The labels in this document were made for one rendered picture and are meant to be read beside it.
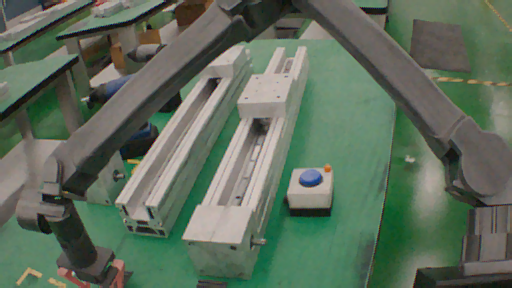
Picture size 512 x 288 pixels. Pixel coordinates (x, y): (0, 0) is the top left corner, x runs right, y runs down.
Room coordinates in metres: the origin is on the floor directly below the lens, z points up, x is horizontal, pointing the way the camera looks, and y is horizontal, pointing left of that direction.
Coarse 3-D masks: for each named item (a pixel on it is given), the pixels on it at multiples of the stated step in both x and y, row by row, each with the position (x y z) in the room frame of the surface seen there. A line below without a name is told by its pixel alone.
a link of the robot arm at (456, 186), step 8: (456, 152) 0.38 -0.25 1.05; (456, 160) 0.36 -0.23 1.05; (456, 168) 0.35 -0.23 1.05; (456, 176) 0.34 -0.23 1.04; (456, 184) 0.33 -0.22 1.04; (448, 192) 0.36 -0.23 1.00; (456, 192) 0.35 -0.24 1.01; (464, 192) 0.33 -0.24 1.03; (504, 192) 0.30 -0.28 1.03; (464, 200) 0.35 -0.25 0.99; (472, 200) 0.34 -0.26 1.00; (480, 200) 0.31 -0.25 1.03; (488, 200) 0.30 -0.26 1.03; (496, 200) 0.30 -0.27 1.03; (504, 200) 0.29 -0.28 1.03
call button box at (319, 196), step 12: (300, 180) 0.67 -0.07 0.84; (324, 180) 0.66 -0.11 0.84; (288, 192) 0.64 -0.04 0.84; (300, 192) 0.64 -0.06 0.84; (312, 192) 0.63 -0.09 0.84; (324, 192) 0.62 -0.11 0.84; (300, 204) 0.64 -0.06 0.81; (312, 204) 0.63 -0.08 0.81; (324, 204) 0.62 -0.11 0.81; (300, 216) 0.64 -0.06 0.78; (324, 216) 0.62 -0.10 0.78
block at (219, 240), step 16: (208, 208) 0.59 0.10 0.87; (224, 208) 0.59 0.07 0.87; (240, 208) 0.58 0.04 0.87; (192, 224) 0.56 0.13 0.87; (208, 224) 0.55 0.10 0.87; (224, 224) 0.54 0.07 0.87; (240, 224) 0.54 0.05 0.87; (192, 240) 0.52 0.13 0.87; (208, 240) 0.51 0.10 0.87; (224, 240) 0.50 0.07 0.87; (240, 240) 0.50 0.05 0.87; (256, 240) 0.54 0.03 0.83; (192, 256) 0.52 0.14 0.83; (208, 256) 0.51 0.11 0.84; (224, 256) 0.50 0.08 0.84; (240, 256) 0.49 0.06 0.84; (256, 256) 0.54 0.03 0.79; (208, 272) 0.51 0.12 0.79; (224, 272) 0.51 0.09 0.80; (240, 272) 0.50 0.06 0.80
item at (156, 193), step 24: (240, 72) 1.26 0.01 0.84; (192, 96) 1.09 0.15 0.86; (216, 96) 1.06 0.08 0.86; (192, 120) 1.01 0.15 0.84; (216, 120) 1.01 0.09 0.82; (168, 144) 0.89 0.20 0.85; (192, 144) 0.85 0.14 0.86; (144, 168) 0.77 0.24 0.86; (168, 168) 0.76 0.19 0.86; (192, 168) 0.82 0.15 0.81; (144, 192) 0.73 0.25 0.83; (168, 192) 0.70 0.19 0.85; (144, 216) 0.66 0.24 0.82; (168, 216) 0.67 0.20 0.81
